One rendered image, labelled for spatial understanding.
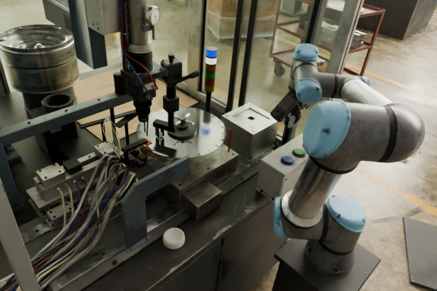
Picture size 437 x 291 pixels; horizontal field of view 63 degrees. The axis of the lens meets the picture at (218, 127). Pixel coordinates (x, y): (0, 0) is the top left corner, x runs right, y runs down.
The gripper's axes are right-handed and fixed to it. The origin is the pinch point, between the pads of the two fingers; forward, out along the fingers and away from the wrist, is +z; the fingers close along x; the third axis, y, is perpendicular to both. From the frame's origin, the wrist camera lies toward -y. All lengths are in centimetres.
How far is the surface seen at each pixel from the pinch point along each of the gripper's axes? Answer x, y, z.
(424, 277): -76, 50, 99
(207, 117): 23.0, -20.9, -0.2
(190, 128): 19.7, -31.1, -4.3
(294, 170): -14.6, -11.3, 3.3
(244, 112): 21.9, -0.9, 10.0
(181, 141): 16.8, -37.6, -5.2
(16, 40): 107, -61, -10
